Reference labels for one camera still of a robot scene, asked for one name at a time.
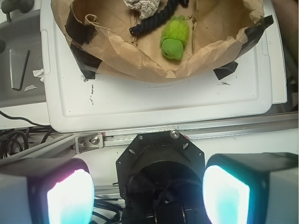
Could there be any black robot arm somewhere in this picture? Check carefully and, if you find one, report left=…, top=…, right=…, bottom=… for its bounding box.
left=0, top=132, right=299, bottom=224

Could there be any dark blue rope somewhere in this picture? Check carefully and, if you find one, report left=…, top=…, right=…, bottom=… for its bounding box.
left=129, top=0, right=190, bottom=37

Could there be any brown paper bag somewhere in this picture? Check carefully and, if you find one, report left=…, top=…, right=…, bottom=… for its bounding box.
left=50, top=0, right=273, bottom=83

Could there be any small white paper scrap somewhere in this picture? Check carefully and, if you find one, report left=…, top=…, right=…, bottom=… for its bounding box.
left=24, top=84, right=37, bottom=92

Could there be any white plastic bin lid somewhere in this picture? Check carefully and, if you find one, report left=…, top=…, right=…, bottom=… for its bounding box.
left=40, top=0, right=287, bottom=133

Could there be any black hex key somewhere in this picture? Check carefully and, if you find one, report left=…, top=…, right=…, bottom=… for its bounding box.
left=10, top=50, right=30, bottom=91

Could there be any aluminium frame rail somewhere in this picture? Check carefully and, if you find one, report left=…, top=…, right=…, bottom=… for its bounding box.
left=0, top=112, right=299, bottom=165

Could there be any crumpled white paper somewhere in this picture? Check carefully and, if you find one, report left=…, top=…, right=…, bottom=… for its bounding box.
left=124, top=0, right=160, bottom=20

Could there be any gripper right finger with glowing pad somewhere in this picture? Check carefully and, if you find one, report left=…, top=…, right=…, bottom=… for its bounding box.
left=203, top=152, right=299, bottom=224

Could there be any torn white paper scrap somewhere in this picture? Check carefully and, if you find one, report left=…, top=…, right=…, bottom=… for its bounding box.
left=32, top=68, right=44, bottom=83

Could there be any black cable bundle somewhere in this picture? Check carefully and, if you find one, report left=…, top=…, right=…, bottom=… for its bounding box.
left=0, top=109, right=57, bottom=159

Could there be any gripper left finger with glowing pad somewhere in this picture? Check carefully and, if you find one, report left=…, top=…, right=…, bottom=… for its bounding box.
left=0, top=158, right=95, bottom=224

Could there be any green plush toy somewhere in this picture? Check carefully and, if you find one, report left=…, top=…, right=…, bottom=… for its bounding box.
left=160, top=15, right=190, bottom=60

